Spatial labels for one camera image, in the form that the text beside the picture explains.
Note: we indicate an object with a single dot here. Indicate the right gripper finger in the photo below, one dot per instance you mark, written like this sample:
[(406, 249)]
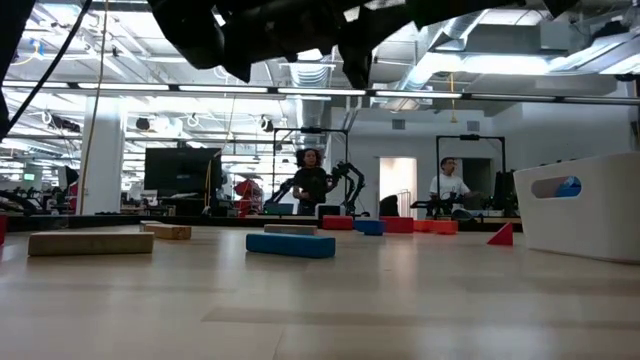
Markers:
[(357, 65)]

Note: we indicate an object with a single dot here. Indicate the small blue studded block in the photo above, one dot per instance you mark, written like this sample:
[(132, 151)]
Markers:
[(371, 228)]

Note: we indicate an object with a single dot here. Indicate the small orange studded block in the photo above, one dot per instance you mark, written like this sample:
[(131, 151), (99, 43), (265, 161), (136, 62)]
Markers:
[(423, 226)]

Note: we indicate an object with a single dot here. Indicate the blue smooth block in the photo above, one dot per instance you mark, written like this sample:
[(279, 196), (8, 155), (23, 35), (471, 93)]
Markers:
[(290, 246)]

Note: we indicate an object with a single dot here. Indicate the red triangular block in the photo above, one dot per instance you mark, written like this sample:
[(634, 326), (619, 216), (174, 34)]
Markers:
[(502, 237)]

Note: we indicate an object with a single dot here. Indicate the black background robot arm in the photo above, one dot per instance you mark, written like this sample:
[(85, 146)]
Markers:
[(352, 180), (282, 192)]

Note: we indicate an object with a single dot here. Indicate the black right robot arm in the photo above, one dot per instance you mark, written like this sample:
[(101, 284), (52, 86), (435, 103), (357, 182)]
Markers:
[(475, 10)]

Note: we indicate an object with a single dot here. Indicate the person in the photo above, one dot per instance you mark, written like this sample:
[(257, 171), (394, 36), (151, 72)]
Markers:
[(449, 187), (311, 187)]

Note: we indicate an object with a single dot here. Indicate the black monitor screen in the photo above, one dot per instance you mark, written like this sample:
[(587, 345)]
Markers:
[(182, 172)]

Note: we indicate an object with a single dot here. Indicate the black chair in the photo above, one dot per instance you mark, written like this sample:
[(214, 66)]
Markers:
[(389, 206)]

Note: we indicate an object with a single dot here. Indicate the black box with white edges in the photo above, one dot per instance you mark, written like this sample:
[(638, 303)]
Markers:
[(327, 210)]

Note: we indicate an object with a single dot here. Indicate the small red smooth block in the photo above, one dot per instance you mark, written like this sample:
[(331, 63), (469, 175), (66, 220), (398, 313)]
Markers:
[(337, 223)]

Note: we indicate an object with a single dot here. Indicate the white building column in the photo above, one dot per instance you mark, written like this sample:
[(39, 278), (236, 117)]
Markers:
[(102, 165)]

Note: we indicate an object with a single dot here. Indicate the red machine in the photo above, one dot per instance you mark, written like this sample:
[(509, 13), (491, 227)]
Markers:
[(248, 192)]

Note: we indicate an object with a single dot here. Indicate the silver ceiling duct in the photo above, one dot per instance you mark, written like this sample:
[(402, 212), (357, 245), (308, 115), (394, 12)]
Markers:
[(310, 75)]

